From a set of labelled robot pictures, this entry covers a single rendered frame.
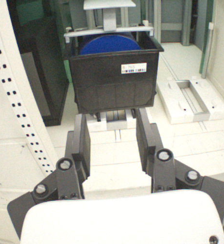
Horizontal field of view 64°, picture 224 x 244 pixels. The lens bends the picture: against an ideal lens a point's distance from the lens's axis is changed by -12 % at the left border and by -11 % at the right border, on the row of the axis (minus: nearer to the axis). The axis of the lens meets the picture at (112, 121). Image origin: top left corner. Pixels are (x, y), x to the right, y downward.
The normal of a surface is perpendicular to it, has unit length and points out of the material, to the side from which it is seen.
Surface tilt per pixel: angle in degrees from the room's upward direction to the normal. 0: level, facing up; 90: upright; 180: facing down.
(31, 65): 90
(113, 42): 94
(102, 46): 94
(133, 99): 94
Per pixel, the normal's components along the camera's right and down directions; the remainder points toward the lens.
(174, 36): 0.06, 0.67
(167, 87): -0.07, -0.74
